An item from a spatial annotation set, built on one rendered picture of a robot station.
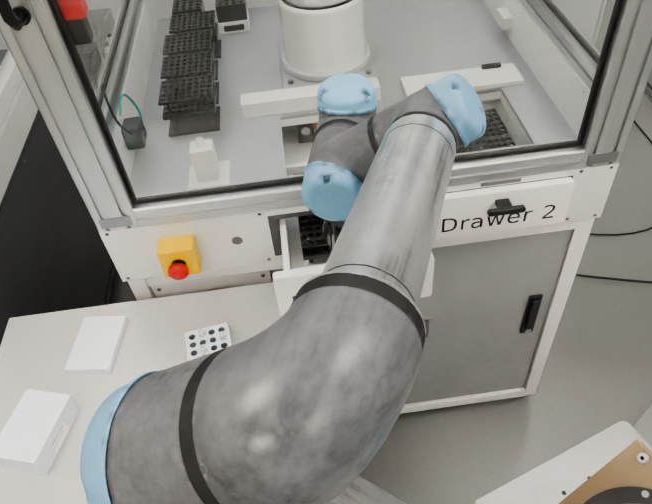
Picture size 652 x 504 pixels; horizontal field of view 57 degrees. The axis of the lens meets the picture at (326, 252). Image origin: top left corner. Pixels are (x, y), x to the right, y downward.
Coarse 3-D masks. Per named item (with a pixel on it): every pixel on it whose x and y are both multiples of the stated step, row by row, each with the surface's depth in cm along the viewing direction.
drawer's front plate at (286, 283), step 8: (432, 256) 106; (432, 264) 107; (280, 272) 106; (288, 272) 106; (296, 272) 106; (304, 272) 106; (312, 272) 106; (320, 272) 106; (432, 272) 109; (280, 280) 106; (288, 280) 106; (296, 280) 106; (304, 280) 106; (424, 280) 110; (432, 280) 111; (280, 288) 107; (288, 288) 108; (296, 288) 108; (424, 288) 112; (280, 296) 109; (288, 296) 109; (424, 296) 114; (280, 304) 110; (288, 304) 111; (280, 312) 112
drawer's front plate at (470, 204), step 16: (464, 192) 117; (480, 192) 117; (496, 192) 117; (512, 192) 117; (528, 192) 117; (544, 192) 118; (560, 192) 118; (448, 208) 118; (464, 208) 119; (480, 208) 119; (528, 208) 121; (544, 208) 121; (560, 208) 122; (448, 224) 121; (464, 224) 122; (496, 224) 123; (512, 224) 123; (528, 224) 124; (544, 224) 124
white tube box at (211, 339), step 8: (208, 328) 115; (216, 328) 115; (224, 328) 115; (192, 336) 115; (208, 336) 114; (216, 336) 114; (192, 344) 114; (200, 344) 114; (208, 344) 113; (216, 344) 112; (224, 344) 113; (232, 344) 115; (192, 352) 112; (200, 352) 112; (208, 352) 111
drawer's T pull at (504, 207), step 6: (498, 204) 117; (504, 204) 116; (510, 204) 116; (522, 204) 116; (492, 210) 115; (498, 210) 115; (504, 210) 115; (510, 210) 115; (516, 210) 116; (522, 210) 116; (492, 216) 116
